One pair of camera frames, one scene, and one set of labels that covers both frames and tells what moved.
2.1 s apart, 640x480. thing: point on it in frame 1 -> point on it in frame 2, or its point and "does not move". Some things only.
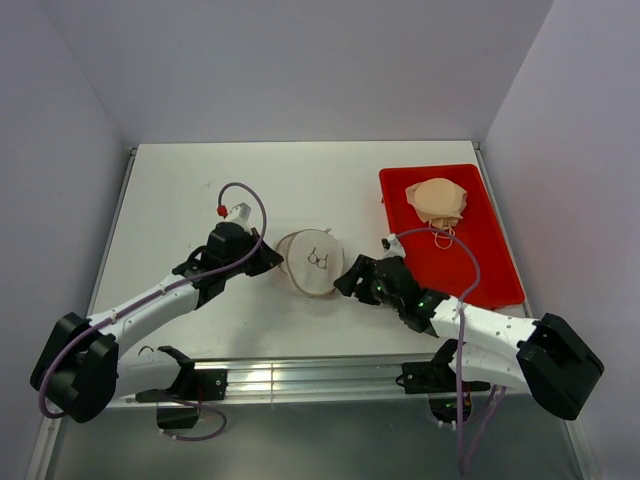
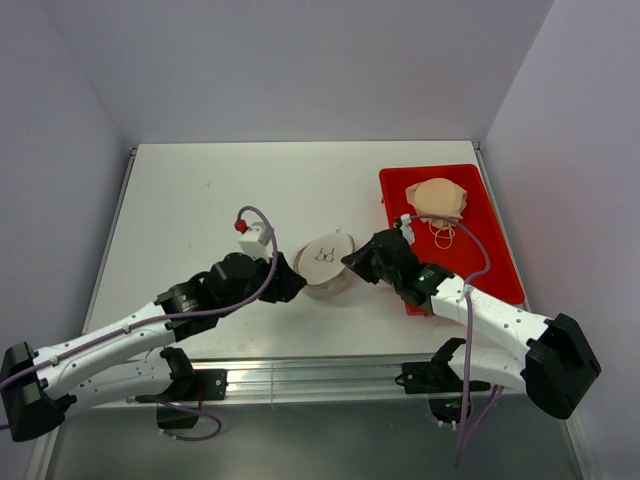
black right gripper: [363, 267] -> [358, 262]
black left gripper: [265, 259] -> [284, 283]
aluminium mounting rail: [292, 382] does not move
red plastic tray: [440, 260] does not move
